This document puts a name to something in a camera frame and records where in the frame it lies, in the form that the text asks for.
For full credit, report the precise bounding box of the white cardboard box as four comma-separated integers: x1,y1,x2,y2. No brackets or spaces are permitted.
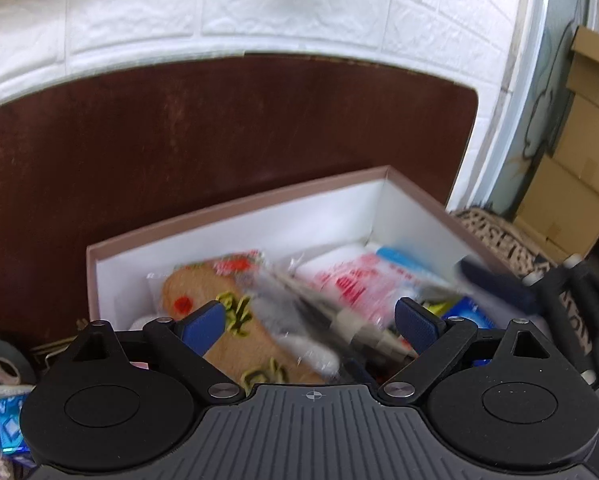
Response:
86,165,519,361

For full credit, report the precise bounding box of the gold metal clip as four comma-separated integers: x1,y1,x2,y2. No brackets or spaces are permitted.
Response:
30,317,89,362

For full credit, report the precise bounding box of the brown cookie snack packet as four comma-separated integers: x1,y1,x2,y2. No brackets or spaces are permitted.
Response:
146,250,341,388

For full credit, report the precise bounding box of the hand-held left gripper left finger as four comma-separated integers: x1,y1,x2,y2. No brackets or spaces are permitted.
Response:
68,300,245,404

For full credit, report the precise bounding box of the light blue packet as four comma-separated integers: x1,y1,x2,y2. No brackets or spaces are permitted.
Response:
376,245,461,292

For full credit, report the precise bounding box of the blue and white packet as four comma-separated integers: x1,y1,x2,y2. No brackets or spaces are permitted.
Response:
442,297,501,332

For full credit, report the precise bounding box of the brown cardboard carton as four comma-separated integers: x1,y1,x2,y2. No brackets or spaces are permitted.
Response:
511,25,599,267

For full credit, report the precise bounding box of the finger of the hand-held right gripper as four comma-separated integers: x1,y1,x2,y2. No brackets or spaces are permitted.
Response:
457,254,599,387

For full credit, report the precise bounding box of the white packet with red print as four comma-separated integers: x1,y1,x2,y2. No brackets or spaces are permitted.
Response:
294,249,423,332

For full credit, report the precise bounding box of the clear packet of pens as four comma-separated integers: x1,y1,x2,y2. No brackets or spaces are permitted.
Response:
256,259,413,363

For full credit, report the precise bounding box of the shiny blue packet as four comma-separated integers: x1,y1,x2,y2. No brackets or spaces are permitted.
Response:
0,394,34,457

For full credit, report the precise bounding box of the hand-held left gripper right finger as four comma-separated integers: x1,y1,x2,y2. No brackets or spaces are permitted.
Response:
378,297,551,405

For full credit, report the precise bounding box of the letter printed blanket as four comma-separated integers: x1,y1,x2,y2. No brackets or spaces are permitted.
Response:
452,207,596,357

